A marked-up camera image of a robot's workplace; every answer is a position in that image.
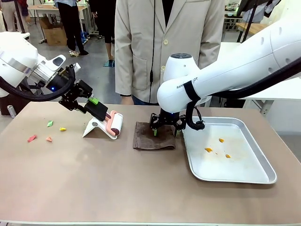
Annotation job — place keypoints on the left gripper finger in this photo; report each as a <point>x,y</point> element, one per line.
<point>85,89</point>
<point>70,102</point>

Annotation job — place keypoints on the black stand pole slim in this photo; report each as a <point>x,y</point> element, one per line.
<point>21,16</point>

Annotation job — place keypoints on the brown cardboard box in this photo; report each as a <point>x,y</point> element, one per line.
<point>55,35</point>

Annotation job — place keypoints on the bystander in black trousers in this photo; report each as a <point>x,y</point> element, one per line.
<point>69,23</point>

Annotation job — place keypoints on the teal slippers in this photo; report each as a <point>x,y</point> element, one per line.
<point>109,63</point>

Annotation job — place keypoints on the silver metal tray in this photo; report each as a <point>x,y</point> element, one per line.
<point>235,169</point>

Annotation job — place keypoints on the red paper scrap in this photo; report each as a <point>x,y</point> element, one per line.
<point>32,138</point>

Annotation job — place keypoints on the person's right hand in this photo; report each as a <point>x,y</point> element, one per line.
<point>127,100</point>

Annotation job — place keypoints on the bystander in black leggings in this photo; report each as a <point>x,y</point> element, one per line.
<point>108,23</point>

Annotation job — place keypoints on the orange paper scrap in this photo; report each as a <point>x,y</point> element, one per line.
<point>49,139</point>

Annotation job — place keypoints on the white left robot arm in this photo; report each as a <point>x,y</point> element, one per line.
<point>14,58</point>

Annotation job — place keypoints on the silver drink can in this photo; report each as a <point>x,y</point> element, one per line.
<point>10,111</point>

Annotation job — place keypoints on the yellow paper scrap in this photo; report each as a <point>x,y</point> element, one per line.
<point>62,129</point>

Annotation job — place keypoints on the green paper scrap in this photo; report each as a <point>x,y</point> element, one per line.
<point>49,123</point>

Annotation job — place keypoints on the large white side table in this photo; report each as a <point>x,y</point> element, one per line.
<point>282,91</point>

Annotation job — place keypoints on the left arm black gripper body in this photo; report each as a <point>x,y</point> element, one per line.
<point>60,82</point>

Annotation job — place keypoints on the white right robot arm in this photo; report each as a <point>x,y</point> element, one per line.
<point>235,68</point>

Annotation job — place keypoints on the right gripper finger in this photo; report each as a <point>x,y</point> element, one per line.
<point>155,122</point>
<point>181,123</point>

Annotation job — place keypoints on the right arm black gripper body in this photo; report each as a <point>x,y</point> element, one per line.
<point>169,117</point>

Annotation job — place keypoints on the person in beige jacket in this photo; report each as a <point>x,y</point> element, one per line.
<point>183,47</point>

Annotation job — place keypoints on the white folded roller stand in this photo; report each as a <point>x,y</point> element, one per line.
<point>90,128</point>

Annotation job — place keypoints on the person's right sleeved forearm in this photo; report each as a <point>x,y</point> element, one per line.
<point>122,70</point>

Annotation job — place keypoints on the bystander in light blue shirt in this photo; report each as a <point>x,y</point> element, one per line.
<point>258,9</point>

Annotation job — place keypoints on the black tripod pole thick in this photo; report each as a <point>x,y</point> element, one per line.
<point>249,21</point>

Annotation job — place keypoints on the small white table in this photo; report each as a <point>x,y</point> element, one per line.
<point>25,34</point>

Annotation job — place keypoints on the blue plastic bag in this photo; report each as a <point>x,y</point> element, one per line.
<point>84,37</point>

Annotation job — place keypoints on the bystander in beige trousers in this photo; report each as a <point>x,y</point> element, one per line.
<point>9,14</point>

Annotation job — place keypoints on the wooden desk light top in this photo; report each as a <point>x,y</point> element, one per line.
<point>249,28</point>

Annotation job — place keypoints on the brown microfibre cloth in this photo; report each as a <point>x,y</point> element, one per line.
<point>152,141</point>

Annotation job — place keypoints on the wooden table with white legs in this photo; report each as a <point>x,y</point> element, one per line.
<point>47,9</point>

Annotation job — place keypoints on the pink lint roller black grip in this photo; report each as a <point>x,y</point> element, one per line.
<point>115,118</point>

